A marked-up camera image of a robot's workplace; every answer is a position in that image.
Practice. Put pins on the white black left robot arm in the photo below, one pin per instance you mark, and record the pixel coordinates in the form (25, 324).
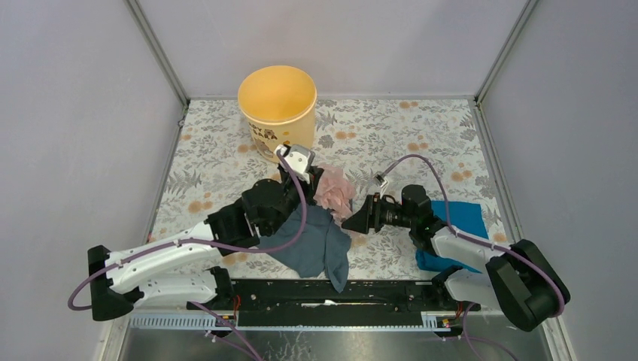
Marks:
(269, 217)

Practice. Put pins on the slotted cable duct rail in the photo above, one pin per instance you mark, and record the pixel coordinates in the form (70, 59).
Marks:
(419, 322)

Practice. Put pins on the right aluminium frame post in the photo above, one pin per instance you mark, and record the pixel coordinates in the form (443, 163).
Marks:
(510, 42)

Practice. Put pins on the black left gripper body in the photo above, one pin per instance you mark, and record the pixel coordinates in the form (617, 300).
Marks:
(293, 199)

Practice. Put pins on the yellow plastic trash bin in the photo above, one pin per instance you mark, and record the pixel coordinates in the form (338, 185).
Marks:
(279, 103)

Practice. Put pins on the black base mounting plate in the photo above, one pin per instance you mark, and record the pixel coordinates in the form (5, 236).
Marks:
(368, 302)

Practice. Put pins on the grey-blue shirt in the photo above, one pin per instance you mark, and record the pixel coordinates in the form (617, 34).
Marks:
(322, 248)

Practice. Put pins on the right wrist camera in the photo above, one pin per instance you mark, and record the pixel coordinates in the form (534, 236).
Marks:
(380, 180)

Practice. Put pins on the bright blue cloth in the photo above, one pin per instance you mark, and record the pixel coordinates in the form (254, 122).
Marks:
(465, 216)

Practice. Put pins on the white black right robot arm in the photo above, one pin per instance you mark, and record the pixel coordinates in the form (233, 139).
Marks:
(517, 280)

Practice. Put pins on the pink plastic trash bag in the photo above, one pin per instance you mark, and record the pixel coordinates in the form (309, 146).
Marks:
(335, 192)

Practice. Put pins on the aluminium frame post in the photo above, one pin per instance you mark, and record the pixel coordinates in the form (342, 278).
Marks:
(156, 49)
(510, 42)

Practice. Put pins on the floral table mat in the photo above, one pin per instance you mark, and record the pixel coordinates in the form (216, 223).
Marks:
(434, 143)

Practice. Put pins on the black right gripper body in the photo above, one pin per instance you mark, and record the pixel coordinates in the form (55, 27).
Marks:
(386, 213)

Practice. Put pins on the left aluminium frame post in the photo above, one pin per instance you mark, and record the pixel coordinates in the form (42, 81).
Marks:
(156, 49)

